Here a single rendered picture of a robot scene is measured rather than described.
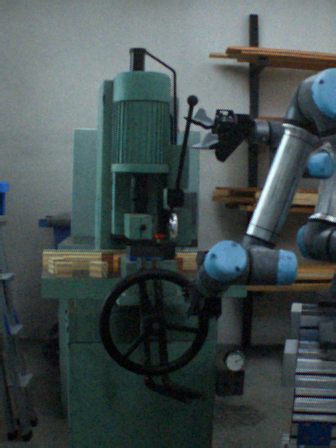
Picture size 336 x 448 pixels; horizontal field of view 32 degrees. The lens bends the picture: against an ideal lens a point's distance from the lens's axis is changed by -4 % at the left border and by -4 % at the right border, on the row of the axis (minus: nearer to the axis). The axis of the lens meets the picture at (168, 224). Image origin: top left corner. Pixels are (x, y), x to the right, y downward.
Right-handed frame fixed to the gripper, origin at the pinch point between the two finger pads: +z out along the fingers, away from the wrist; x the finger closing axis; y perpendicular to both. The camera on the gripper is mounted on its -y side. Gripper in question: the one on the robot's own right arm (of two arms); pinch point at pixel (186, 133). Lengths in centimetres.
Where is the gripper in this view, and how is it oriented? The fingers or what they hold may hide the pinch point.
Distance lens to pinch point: 179.9
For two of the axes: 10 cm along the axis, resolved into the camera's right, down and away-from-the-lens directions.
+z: -9.9, -0.2, -1.7
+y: 1.3, -7.0, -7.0
